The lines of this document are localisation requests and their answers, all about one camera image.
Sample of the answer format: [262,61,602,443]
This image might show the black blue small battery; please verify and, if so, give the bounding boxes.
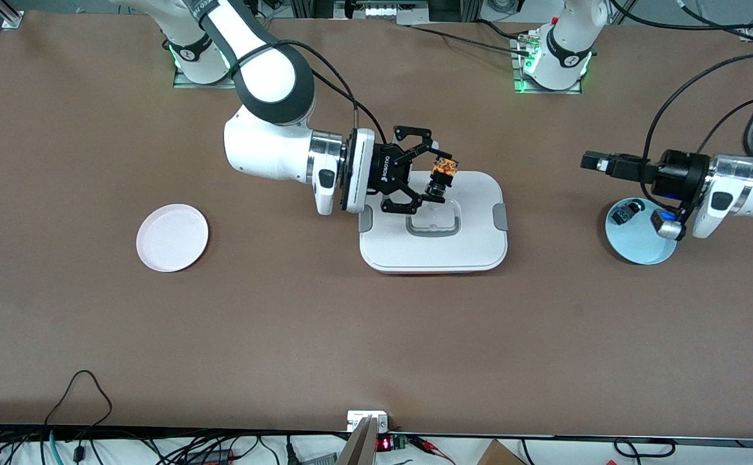
[611,201,646,225]

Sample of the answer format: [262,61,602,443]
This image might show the light blue round plate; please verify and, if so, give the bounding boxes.
[605,198,678,265]

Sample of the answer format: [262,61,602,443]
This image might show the pale pink round plate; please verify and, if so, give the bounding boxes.
[136,204,210,273]

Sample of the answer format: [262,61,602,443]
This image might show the brown cardboard piece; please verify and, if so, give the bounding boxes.
[477,439,526,465]

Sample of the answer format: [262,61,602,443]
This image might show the black power adapter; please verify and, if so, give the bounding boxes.
[186,449,235,465]

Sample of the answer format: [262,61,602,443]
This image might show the white box with grey handle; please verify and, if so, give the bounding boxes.
[358,171,509,275]

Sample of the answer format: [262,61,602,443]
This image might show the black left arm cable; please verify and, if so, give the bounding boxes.
[609,0,753,169]

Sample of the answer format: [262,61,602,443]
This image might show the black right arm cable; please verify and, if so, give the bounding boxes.
[241,40,390,146]

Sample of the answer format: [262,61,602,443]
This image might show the black cable to arm base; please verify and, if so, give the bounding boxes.
[409,19,532,56]

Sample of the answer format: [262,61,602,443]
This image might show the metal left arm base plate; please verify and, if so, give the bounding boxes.
[511,36,584,95]

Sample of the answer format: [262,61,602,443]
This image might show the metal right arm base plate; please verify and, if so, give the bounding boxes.
[173,27,248,89]

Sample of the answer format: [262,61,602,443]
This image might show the aluminium bracket with profile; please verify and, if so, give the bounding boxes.
[336,411,390,465]

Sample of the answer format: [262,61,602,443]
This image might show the red clip wires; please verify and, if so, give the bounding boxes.
[409,434,456,464]

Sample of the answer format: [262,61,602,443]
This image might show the black coiled cable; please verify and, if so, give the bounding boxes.
[614,438,676,458]

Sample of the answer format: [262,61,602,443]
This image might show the black looped cable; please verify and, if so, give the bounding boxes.
[44,370,114,430]

